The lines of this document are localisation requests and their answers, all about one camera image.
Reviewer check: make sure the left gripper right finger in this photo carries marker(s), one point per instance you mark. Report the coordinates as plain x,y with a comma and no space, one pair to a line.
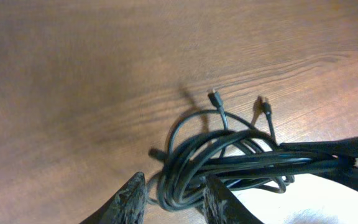
222,207

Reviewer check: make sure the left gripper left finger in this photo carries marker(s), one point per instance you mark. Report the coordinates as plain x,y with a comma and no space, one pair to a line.
126,206

